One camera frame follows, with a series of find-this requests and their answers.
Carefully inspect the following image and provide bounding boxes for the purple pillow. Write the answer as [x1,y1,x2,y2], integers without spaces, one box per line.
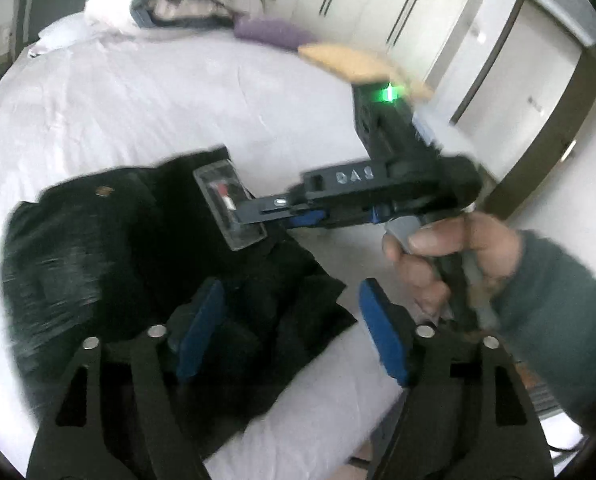
[234,16,319,51]

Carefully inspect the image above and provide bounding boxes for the yellow pillow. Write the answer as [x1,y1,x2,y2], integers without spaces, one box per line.
[298,42,435,102]

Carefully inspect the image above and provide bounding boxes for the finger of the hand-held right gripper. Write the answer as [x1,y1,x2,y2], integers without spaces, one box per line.
[235,194,329,229]

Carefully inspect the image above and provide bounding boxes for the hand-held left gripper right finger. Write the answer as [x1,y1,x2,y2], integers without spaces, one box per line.
[358,278,556,480]

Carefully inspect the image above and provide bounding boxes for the black pants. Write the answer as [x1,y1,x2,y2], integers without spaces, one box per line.
[0,145,359,461]

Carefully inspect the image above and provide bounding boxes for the white door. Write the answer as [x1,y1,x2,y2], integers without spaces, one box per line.
[450,0,583,181]

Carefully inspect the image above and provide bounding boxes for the person's right hand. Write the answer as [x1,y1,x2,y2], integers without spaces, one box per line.
[383,212,523,320]

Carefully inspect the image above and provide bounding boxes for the clear rectangular pants tag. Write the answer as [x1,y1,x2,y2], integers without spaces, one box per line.
[193,161,269,252]

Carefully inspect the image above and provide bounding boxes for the white wardrobe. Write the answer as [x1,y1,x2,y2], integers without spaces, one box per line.
[263,0,483,86]

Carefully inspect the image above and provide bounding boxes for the bed with white sheet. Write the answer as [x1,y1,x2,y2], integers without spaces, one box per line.
[0,0,458,476]

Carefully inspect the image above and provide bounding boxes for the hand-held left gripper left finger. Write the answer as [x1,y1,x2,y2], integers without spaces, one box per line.
[25,277,226,480]

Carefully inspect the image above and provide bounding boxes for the white pillow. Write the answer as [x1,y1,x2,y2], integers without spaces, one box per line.
[30,12,104,57]

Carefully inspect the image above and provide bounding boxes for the dark brown door frame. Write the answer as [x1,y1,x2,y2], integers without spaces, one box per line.
[448,0,596,221]

